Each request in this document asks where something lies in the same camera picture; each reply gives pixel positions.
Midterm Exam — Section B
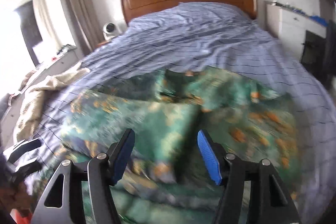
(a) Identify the sheer white curtain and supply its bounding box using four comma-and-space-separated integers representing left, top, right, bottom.
33, 0, 62, 51

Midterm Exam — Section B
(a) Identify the blue plaid bed sheet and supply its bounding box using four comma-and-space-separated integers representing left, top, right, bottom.
27, 2, 335, 223

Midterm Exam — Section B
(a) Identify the green floral silk garment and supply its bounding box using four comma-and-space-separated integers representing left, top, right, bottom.
34, 67, 300, 224

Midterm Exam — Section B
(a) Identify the small white fan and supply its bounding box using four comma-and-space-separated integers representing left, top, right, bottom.
102, 23, 120, 41

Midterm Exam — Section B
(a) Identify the cream knit garment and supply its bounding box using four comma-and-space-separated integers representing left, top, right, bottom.
13, 62, 90, 142

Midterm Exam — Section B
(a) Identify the dark jacket on chair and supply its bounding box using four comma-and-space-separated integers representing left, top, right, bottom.
321, 20, 335, 90

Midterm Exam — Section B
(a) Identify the white desk with drawers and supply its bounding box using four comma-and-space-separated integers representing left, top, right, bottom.
265, 3, 326, 61

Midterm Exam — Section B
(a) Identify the beige curtain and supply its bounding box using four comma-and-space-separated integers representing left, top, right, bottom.
67, 0, 103, 56

